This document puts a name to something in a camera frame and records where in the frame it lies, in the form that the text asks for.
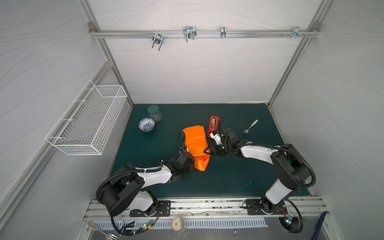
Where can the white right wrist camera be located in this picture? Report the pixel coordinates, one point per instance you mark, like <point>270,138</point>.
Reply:
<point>217,137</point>

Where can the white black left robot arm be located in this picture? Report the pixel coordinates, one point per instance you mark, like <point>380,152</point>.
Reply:
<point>125,190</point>

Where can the metal bracket clamp right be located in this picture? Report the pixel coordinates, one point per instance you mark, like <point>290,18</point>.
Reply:
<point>296,33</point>

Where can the aluminium cross rail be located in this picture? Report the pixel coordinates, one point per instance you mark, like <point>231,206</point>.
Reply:
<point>201,34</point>

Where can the metal u-bolt clamp left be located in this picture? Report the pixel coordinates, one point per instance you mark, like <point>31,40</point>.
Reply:
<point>158,39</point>

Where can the round white puck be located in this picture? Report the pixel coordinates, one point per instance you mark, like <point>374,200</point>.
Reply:
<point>178,225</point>

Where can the white wire basket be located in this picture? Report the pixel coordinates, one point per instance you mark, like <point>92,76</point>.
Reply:
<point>86,125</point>

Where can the metal ring clamp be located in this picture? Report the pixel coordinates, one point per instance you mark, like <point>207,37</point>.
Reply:
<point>223,32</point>

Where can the metal u-bolt clamp middle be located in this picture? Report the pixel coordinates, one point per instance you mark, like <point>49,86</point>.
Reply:
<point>189,33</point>

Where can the green lidded glass jar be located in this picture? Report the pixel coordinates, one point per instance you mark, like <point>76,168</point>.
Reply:
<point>154,112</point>

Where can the red tape dispenser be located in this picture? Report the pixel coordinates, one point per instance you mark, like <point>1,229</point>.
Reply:
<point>210,128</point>

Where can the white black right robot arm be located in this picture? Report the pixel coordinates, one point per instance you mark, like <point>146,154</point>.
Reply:
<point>293,171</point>

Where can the orange wrapping paper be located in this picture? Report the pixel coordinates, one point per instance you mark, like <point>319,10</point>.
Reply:
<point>196,143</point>

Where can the metal u-bolt clamp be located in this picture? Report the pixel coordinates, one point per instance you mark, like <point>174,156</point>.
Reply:
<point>189,33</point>
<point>158,39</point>

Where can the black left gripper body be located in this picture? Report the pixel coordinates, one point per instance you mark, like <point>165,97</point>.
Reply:
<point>190,168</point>

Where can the fork with white handle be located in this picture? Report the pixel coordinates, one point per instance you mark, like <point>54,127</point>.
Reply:
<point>249,128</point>

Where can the blue white ceramic bowl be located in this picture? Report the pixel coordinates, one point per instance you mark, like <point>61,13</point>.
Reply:
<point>146,124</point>

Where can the blue handled tool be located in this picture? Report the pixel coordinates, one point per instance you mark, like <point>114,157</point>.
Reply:
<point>318,226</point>

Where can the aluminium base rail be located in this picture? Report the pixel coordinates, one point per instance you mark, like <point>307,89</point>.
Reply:
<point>221,207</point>

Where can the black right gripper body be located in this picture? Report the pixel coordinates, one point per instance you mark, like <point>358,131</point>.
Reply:
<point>221,138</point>

